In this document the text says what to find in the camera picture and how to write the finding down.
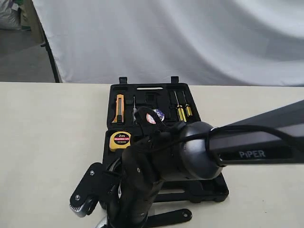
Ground black backdrop stand pole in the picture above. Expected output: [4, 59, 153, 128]
[40, 24, 61, 83]

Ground grey woven sack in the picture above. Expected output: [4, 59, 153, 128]
[0, 0, 20, 30]

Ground yellow tape measure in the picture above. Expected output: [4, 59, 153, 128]
[109, 131, 131, 152]

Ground white backdrop curtain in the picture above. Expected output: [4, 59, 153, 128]
[33, 0, 304, 86]

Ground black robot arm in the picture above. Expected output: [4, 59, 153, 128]
[107, 101, 304, 228]

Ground claw hammer black grip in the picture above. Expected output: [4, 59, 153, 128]
[100, 158, 122, 228]

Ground clear handle tester screwdriver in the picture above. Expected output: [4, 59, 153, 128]
[132, 96, 137, 124]

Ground black electrical tape roll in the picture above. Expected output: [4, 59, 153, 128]
[146, 109, 165, 124]

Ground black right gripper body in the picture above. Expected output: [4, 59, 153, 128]
[107, 145, 166, 228]

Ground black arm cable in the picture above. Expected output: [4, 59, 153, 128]
[134, 106, 304, 167]

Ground green white bag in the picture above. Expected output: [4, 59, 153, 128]
[19, 0, 31, 31]

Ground orange utility knife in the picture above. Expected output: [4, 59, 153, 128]
[112, 94, 124, 123]

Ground black plastic tool case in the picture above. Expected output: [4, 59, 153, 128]
[103, 76, 229, 203]

